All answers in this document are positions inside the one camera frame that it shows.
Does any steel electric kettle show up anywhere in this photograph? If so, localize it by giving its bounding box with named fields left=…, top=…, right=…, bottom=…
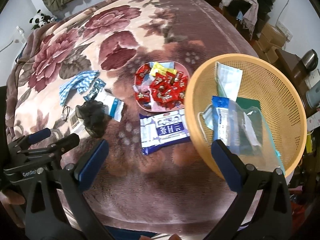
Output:
left=301, top=49, right=318, bottom=73

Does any person's left hand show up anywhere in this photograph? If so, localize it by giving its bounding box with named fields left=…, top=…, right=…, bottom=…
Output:
left=1, top=190, right=25, bottom=228

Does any packaged face mask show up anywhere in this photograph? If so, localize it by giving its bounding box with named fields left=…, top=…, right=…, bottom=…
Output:
left=215, top=62, right=243, bottom=101

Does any black mesh bath sponge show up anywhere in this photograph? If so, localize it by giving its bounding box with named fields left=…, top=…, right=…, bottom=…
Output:
left=75, top=100, right=106, bottom=138

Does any pink candy plate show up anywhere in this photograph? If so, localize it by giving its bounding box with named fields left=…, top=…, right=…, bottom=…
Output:
left=133, top=61, right=190, bottom=113

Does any cardboard boxes stack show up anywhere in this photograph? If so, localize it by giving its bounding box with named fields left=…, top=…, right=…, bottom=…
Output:
left=252, top=23, right=286, bottom=64

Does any pile of clothes on chair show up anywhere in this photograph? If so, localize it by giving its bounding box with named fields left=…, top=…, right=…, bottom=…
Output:
left=220, top=0, right=276, bottom=38

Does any dark wooden side table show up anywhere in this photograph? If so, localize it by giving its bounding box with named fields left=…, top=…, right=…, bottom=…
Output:
left=274, top=48, right=316, bottom=116

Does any blue tissue packet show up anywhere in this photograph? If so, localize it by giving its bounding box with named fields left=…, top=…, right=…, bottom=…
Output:
left=212, top=96, right=235, bottom=146

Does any orange perforated plastic basket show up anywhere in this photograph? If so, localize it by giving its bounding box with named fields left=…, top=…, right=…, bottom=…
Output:
left=184, top=54, right=307, bottom=177

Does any panda plush toy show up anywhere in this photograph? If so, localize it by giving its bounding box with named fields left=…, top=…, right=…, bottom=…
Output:
left=29, top=9, right=57, bottom=29

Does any floral plush blanket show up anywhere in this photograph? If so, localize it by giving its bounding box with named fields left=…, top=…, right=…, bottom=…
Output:
left=6, top=0, right=255, bottom=236

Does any light blue face mask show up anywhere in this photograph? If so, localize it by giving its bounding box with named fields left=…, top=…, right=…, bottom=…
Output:
left=197, top=104, right=214, bottom=145

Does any blue white wet wipes pack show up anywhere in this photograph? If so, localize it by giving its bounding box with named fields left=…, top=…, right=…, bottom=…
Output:
left=139, top=109, right=190, bottom=155

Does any blue white zigzag cloth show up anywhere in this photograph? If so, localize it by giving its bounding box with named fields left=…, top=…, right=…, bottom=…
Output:
left=59, top=70, right=100, bottom=106

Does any grey blue thermos jug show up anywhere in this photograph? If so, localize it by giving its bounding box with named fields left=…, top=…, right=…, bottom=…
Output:
left=306, top=81, right=320, bottom=108

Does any green scouring pad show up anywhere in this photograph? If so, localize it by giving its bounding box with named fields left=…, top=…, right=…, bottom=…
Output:
left=236, top=97, right=263, bottom=155

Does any clear zip bag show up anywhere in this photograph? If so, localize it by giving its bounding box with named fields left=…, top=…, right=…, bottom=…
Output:
left=227, top=101, right=285, bottom=172

